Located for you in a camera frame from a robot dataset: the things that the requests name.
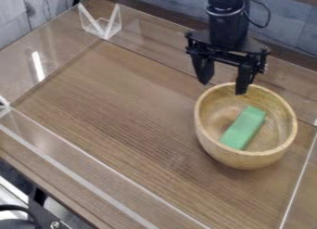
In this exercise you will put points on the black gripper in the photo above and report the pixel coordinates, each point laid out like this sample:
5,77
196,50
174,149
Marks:
223,43

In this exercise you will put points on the green rectangular block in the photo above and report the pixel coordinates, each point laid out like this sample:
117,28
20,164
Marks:
243,128

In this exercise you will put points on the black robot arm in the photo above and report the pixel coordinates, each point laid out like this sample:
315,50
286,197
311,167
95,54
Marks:
228,4

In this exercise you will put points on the wooden bowl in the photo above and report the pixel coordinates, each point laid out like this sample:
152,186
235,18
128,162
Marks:
218,108

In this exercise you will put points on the clear acrylic corner bracket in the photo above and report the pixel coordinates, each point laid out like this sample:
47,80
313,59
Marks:
103,28

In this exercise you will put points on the clear acrylic tray wall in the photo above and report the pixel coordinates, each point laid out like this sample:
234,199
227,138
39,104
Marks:
99,193

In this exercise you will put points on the black table frame leg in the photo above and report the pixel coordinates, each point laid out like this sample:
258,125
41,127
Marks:
51,214

